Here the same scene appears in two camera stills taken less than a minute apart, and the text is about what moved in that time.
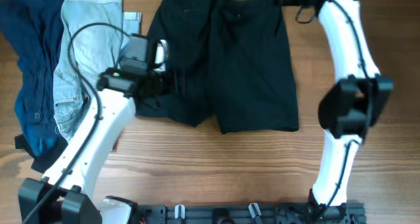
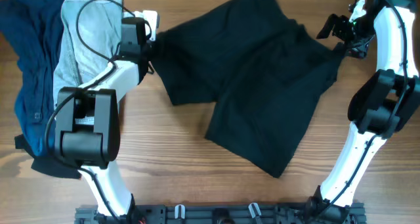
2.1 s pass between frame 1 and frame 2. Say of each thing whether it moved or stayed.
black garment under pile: stayed
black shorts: moved
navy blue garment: stayed
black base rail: stayed
